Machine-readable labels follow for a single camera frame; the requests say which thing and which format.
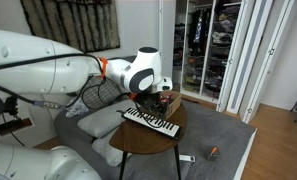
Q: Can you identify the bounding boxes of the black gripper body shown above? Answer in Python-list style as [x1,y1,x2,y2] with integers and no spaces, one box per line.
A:
[136,92,169,113]

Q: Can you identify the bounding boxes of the small black-and-white piano keyboard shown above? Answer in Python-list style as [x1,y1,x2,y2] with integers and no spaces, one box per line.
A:
[120,107,182,139]

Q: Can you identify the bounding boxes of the brown cardboard box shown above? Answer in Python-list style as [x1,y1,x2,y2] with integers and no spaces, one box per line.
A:
[159,90,183,120]

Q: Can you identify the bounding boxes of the small red toy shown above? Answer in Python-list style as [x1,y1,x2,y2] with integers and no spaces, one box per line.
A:
[159,93,174,104]

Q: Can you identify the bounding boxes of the round wooden side table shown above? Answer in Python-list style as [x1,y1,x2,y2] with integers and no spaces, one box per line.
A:
[108,99,188,180]

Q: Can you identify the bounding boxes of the white remote control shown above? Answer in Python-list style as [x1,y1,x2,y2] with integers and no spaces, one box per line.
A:
[178,154,196,163]

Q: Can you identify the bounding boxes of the dark grey plaid pillow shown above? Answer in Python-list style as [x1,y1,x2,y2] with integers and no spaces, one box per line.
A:
[82,76,123,111]

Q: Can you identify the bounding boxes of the light grey cushion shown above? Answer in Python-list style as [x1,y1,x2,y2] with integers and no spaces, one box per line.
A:
[91,128,133,168]
[77,99,137,139]

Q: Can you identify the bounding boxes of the grey rug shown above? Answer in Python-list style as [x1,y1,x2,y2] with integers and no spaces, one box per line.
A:
[121,99,258,180]

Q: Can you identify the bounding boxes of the small dark wedge object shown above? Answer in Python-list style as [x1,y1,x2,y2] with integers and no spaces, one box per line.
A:
[206,146,221,162]

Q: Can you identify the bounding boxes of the white closet door panel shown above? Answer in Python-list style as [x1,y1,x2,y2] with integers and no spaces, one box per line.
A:
[158,0,178,81]
[241,0,297,125]
[215,0,256,113]
[225,0,277,116]

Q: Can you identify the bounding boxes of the crumpled pale grey cloth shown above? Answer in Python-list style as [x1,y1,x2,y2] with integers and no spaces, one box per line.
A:
[65,98,90,119]

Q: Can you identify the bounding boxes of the white open closet shelving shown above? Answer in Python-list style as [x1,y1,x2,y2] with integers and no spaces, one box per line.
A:
[172,0,244,103]

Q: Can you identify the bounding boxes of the hanging dark clothes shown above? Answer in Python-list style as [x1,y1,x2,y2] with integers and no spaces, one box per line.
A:
[188,8,213,57]

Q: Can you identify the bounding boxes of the orange cable strap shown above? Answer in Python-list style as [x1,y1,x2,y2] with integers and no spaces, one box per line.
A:
[98,56,109,79]

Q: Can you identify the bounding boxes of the shaggy striped wall tapestry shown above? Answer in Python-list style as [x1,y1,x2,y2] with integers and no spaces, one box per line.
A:
[20,0,121,54]

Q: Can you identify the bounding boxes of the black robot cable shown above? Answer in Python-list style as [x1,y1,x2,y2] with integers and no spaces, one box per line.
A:
[0,76,131,112]
[0,52,104,73]

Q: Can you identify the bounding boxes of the black clamp mount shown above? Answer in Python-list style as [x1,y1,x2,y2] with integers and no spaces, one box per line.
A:
[0,95,34,137]

